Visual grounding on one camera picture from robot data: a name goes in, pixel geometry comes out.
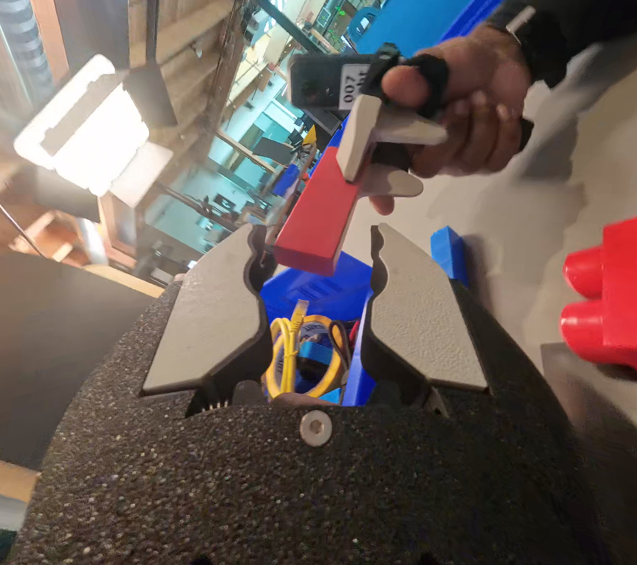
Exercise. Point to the silver ventilation duct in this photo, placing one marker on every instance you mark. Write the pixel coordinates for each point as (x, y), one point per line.
(20, 2)

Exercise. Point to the blue segmented bar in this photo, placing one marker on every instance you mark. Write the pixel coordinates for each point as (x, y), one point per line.
(448, 256)

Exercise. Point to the deep blue storage bin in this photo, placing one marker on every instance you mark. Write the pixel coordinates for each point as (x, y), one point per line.
(318, 286)

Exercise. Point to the yellow tape roll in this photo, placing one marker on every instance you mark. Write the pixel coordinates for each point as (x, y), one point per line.
(334, 343)

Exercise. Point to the studio light panel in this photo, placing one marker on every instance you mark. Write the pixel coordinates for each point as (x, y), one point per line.
(84, 137)

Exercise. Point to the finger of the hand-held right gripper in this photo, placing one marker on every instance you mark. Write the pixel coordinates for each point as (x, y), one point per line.
(358, 137)

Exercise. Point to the blue pad with black base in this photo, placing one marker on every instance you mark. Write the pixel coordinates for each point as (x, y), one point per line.
(313, 355)

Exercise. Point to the red block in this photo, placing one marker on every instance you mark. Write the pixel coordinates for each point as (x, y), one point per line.
(313, 221)

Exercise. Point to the black board on plywood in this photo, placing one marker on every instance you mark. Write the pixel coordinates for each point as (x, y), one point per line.
(59, 351)

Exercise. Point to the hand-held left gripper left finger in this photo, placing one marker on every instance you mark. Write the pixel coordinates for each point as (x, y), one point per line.
(209, 321)

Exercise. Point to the black rectangular mat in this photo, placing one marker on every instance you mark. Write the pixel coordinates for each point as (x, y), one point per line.
(597, 401)

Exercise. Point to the red two-stud brick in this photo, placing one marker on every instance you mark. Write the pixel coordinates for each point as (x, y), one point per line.
(617, 291)

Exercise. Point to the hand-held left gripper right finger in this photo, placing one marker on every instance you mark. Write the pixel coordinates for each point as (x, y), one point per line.
(423, 326)

